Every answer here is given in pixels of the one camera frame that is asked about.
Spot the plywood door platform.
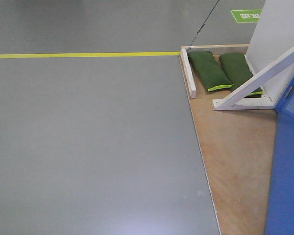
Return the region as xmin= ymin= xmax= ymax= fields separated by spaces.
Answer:
xmin=178 ymin=44 xmax=278 ymax=235

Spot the blue door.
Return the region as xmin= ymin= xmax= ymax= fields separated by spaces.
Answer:
xmin=265 ymin=78 xmax=294 ymax=235

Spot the green sandbag left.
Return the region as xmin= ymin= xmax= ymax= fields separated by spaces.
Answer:
xmin=188 ymin=51 xmax=234 ymax=92

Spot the green sandbag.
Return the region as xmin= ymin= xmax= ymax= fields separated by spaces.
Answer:
xmin=219 ymin=52 xmax=253 ymax=92
xmin=188 ymin=51 xmax=234 ymax=92

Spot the green sandbag right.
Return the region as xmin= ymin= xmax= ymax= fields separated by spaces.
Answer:
xmin=219 ymin=52 xmax=253 ymax=92

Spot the white triangular brace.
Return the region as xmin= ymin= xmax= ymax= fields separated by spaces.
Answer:
xmin=212 ymin=46 xmax=294 ymax=111

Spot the green floor sign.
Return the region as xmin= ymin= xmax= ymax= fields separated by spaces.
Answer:
xmin=230 ymin=9 xmax=262 ymax=23

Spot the white frame rail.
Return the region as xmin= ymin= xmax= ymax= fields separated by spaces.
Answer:
xmin=180 ymin=47 xmax=196 ymax=99

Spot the dark guy wire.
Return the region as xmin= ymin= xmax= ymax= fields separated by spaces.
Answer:
xmin=190 ymin=0 xmax=221 ymax=47

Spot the white door frame panel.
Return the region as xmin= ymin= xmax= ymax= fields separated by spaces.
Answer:
xmin=246 ymin=0 xmax=294 ymax=109

